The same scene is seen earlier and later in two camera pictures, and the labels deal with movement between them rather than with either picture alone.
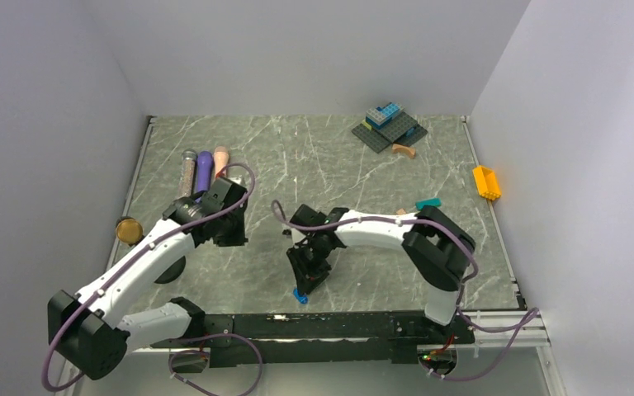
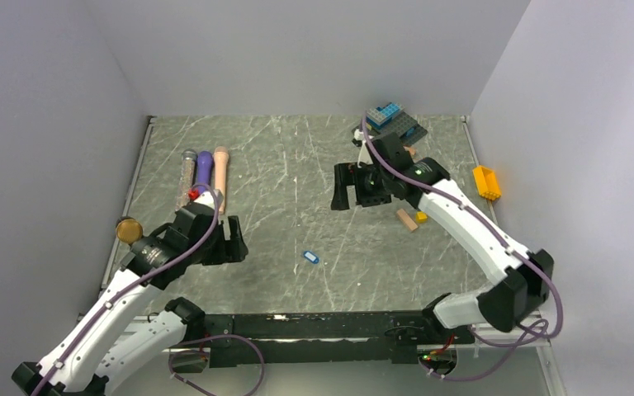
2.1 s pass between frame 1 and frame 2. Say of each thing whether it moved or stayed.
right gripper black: moved
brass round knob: stayed
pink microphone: stayed
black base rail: stayed
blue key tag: moved
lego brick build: stayed
